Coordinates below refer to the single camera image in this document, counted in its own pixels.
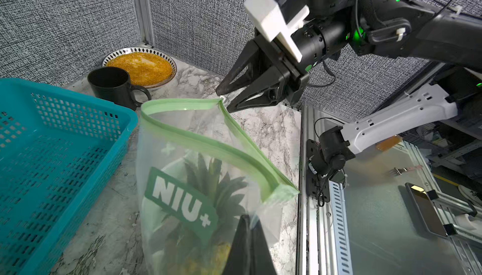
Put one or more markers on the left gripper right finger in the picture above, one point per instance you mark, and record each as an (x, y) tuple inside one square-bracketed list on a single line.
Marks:
[(261, 260)]

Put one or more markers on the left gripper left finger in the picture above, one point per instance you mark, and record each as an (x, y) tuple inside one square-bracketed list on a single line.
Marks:
[(239, 258)]

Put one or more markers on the yellow pineapple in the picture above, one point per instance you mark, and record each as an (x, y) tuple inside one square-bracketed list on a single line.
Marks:
[(191, 210)]

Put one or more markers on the clear green zip-top bag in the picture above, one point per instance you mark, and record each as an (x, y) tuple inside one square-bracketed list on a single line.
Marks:
[(171, 129)]

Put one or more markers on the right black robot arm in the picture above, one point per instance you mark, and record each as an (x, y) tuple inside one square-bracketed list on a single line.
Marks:
[(362, 85)]

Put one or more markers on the patterned bowl with yellow food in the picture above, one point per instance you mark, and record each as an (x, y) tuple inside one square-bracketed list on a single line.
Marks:
[(147, 67)]

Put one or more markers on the black mug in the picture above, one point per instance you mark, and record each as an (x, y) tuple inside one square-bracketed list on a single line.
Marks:
[(114, 84)]

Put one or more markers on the black smartphone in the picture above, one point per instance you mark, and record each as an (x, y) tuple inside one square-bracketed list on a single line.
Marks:
[(426, 210)]

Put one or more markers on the teal plastic basket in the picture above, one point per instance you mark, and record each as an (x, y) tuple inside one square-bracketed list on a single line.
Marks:
[(59, 149)]

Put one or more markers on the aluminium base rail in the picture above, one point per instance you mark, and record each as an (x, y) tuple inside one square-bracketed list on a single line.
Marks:
[(322, 229)]

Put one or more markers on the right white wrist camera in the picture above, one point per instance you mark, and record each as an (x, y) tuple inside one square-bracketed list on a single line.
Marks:
[(279, 19)]

